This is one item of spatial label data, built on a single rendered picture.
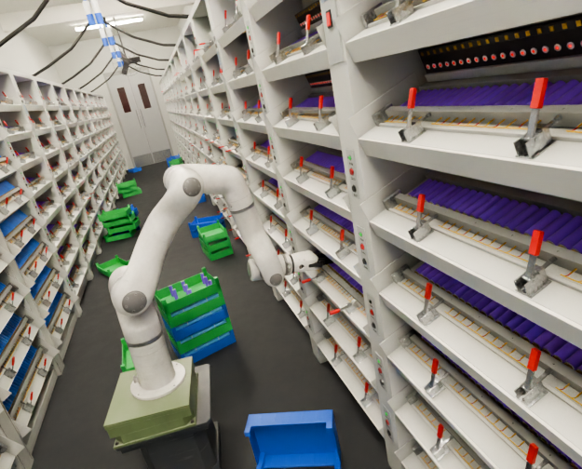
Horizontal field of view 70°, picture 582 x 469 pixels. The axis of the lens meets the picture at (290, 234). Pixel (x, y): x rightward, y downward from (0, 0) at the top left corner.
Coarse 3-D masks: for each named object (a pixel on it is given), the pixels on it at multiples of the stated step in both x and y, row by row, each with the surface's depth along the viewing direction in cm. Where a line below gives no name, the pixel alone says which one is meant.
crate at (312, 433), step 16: (256, 416) 145; (272, 416) 143; (288, 416) 142; (304, 416) 141; (320, 416) 139; (256, 432) 149; (272, 432) 148; (288, 432) 147; (304, 432) 146; (320, 432) 145; (336, 432) 143; (256, 448) 148; (272, 448) 151; (288, 448) 150; (304, 448) 149; (320, 448) 148; (336, 448) 140; (272, 464) 148; (288, 464) 147; (304, 464) 146; (320, 464) 144; (336, 464) 141
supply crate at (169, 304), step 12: (192, 276) 226; (216, 276) 213; (168, 288) 220; (180, 288) 223; (192, 288) 223; (204, 288) 209; (216, 288) 213; (156, 300) 213; (168, 300) 216; (180, 300) 204; (192, 300) 207; (168, 312) 202
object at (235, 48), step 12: (216, 0) 201; (228, 0) 203; (216, 12) 203; (228, 12) 204; (216, 24) 204; (240, 36) 209; (228, 48) 209; (240, 48) 211; (228, 60) 210; (228, 96) 220; (240, 96) 217; (252, 96) 219; (240, 132) 222; (252, 132) 224; (252, 168) 230; (252, 180) 232; (276, 288) 256
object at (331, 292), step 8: (312, 248) 176; (312, 272) 169; (312, 280) 169; (344, 280) 153; (320, 288) 160; (328, 288) 154; (336, 288) 151; (328, 296) 153; (336, 296) 147; (344, 296) 145; (336, 304) 145; (344, 304) 141; (344, 312) 139; (360, 312) 134; (352, 320) 133; (360, 320) 131; (360, 328) 128; (368, 328) 121; (368, 336) 122
